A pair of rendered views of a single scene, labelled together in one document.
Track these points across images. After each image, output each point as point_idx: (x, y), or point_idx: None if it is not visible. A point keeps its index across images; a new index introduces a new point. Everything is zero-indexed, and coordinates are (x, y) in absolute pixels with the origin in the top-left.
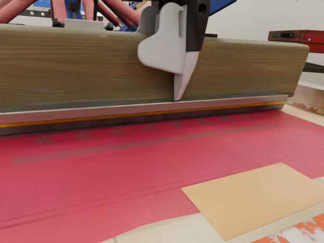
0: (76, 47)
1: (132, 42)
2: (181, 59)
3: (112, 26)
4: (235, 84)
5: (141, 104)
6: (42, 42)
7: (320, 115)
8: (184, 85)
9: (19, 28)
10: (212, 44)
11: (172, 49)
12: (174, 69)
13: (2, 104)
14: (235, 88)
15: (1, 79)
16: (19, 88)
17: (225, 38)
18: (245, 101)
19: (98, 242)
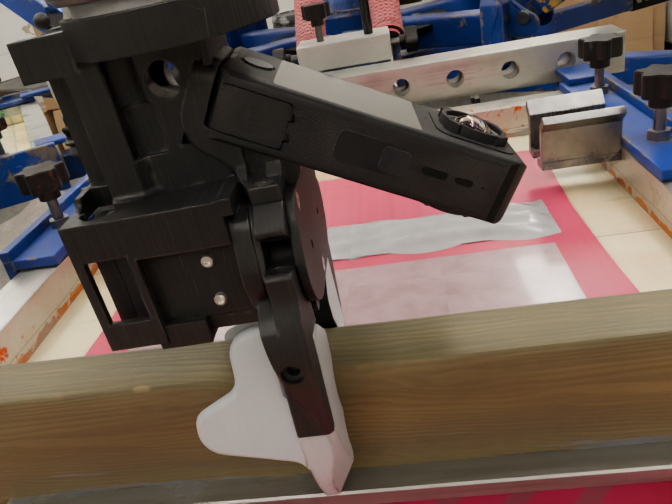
0: (98, 413)
1: (201, 392)
2: (298, 441)
3: (414, 36)
4: (528, 434)
5: (251, 500)
6: (41, 415)
7: None
8: (329, 482)
9: (5, 395)
10: (415, 366)
11: (275, 421)
12: (289, 456)
13: (18, 494)
14: (531, 441)
15: (4, 465)
16: (33, 474)
17: (481, 321)
18: (563, 483)
19: None
